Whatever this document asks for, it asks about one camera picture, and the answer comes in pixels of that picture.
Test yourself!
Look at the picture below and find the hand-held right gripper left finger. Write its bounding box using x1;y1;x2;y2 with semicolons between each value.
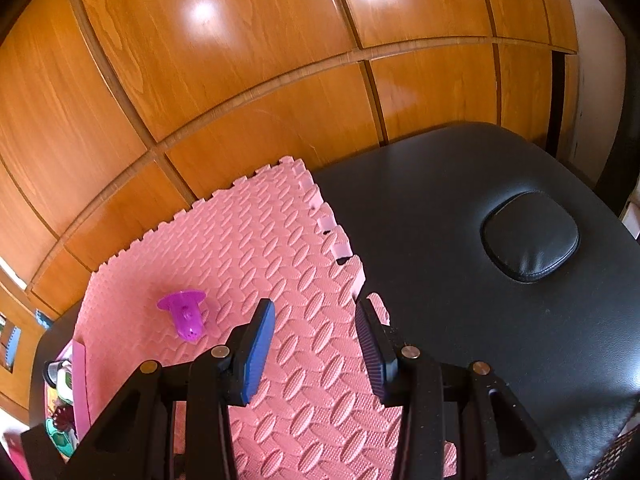
62;298;277;480

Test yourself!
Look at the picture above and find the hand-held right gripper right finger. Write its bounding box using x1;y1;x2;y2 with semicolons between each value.
354;294;566;480

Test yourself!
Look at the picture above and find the teal plastic toy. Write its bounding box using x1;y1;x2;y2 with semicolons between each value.
45;417;78;456

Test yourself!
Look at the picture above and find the brown scalp massage brush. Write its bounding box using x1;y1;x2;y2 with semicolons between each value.
47;405;73;431

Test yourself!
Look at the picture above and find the purple plastic cup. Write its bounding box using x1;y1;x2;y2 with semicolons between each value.
156;288;207;341

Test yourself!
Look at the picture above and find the green and white tape dispenser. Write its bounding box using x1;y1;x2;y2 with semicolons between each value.
54;362;73;398

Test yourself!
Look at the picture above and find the shallow pink box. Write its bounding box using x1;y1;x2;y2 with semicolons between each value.
42;340;93;461

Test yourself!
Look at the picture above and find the wooden door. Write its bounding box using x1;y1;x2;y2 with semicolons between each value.
0;255;51;411

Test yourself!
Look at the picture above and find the pink foam puzzle mat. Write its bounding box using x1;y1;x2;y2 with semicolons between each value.
72;156;458;480

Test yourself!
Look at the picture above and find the door glass panel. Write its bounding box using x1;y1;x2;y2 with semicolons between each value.
0;312;23;373

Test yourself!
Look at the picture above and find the black massage table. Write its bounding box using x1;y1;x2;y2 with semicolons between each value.
27;121;640;480

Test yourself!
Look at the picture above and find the black face hole cushion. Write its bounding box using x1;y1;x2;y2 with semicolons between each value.
480;191;581;283

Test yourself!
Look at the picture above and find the black mesh chair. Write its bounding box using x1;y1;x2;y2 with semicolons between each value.
585;425;640;480

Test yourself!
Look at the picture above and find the wooden wardrobe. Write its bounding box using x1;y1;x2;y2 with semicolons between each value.
0;0;581;318

